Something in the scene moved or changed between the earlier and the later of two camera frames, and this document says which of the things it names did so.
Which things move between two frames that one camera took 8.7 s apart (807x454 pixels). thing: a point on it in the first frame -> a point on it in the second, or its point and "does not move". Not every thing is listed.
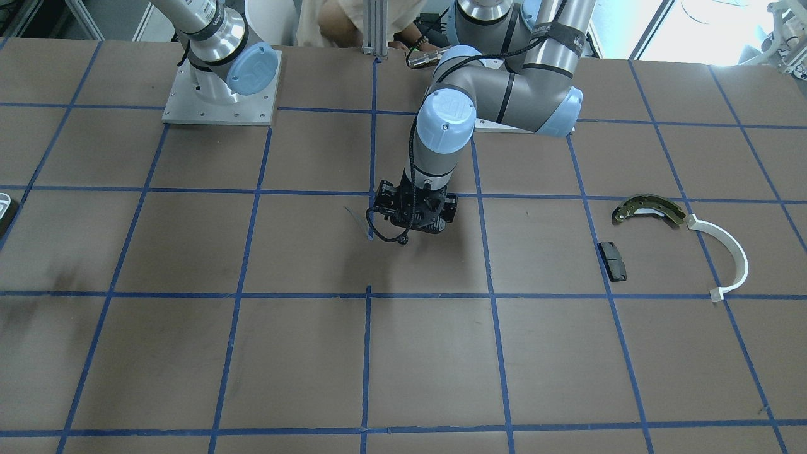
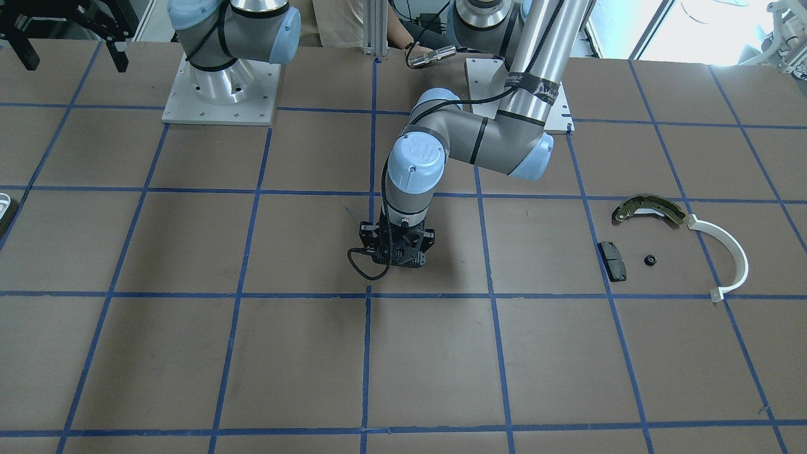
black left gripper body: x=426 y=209 -> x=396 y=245
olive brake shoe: x=647 y=204 does not move
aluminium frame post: x=375 y=28 does not move
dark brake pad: x=614 y=265 does not move
